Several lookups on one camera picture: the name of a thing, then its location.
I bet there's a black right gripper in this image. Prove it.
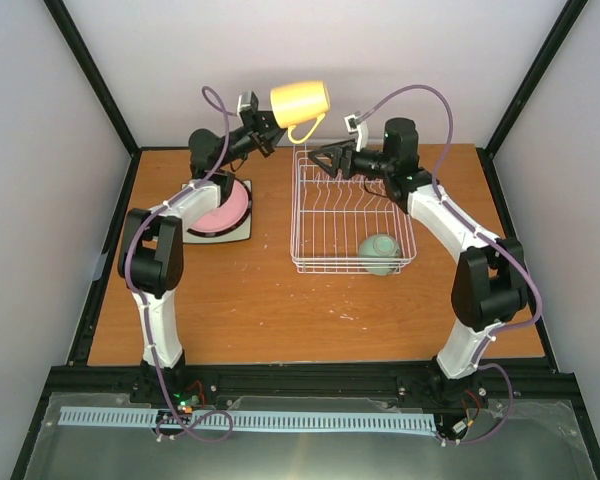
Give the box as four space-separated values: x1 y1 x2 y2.
307 140 392 181

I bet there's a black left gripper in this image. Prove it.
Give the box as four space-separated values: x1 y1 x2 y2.
217 108 294 168

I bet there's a yellow mug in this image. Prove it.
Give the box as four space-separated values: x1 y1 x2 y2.
269 80 331 144

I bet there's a pink plate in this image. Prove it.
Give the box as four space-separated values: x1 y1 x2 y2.
185 180 251 234

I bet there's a green ceramic bowl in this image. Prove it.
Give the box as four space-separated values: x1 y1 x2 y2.
358 234 401 276

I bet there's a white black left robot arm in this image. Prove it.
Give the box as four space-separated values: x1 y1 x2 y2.
118 107 286 403

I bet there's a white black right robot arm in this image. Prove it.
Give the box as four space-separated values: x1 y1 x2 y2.
308 118 528 405

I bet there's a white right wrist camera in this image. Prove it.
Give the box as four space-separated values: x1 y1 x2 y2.
344 112 369 152

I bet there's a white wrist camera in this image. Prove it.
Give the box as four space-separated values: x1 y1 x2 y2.
236 90 259 116
344 112 369 152

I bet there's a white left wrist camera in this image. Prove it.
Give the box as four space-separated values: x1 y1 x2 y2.
236 90 259 116

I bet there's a white wire dish rack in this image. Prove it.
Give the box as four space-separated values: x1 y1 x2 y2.
290 145 417 275

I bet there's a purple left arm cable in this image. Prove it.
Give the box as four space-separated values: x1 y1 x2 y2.
122 85 241 443

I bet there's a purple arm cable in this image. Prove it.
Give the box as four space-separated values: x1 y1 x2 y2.
364 83 544 446
122 85 241 443

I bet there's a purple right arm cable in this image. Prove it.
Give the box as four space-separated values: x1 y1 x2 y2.
364 83 544 446

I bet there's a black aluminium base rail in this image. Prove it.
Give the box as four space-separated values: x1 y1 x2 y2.
44 364 576 406

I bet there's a light blue cable duct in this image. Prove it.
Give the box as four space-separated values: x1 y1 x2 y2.
57 406 436 436

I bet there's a black enclosure frame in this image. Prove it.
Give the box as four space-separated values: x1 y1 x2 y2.
12 1 600 479

